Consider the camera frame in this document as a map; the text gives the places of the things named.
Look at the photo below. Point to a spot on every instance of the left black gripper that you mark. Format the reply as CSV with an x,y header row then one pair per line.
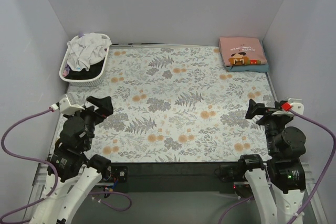
x,y
95,111

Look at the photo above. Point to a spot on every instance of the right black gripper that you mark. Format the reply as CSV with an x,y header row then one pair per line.
x,y
264,114

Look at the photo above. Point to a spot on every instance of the pink printed t shirt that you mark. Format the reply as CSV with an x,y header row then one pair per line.
x,y
241,51

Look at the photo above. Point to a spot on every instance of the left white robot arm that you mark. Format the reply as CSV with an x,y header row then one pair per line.
x,y
72,175

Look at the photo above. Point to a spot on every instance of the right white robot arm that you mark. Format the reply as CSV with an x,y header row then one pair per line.
x,y
277,185

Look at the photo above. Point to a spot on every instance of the white laundry basket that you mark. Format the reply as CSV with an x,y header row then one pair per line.
x,y
64,70

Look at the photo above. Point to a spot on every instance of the black garment in basket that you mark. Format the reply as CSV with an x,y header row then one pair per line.
x,y
93,72

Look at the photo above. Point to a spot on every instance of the folded teal t shirt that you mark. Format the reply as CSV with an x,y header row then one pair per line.
x,y
248,68

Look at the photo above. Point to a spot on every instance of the white crumpled garment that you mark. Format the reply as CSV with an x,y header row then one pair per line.
x,y
86,51

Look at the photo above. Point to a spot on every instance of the floral table mat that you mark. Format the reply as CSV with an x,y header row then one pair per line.
x,y
176,104

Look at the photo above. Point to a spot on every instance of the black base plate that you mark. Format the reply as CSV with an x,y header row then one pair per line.
x,y
222,177

